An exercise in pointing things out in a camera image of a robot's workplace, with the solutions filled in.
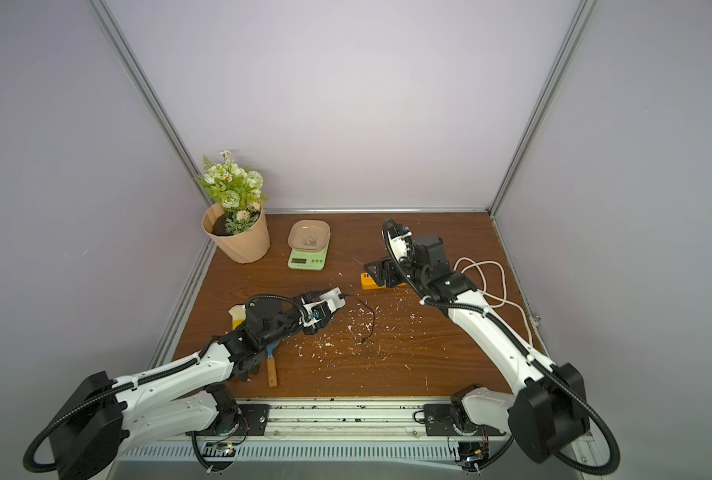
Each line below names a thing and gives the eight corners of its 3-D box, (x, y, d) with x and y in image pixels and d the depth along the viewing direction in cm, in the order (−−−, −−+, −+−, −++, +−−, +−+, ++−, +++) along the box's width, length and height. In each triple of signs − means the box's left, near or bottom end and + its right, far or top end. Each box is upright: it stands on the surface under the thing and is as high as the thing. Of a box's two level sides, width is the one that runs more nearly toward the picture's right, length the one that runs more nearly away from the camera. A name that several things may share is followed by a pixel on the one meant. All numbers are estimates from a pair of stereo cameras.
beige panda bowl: (290, 252, 109) (286, 241, 104) (295, 230, 116) (291, 219, 111) (328, 251, 108) (326, 241, 104) (330, 230, 115) (329, 219, 111)
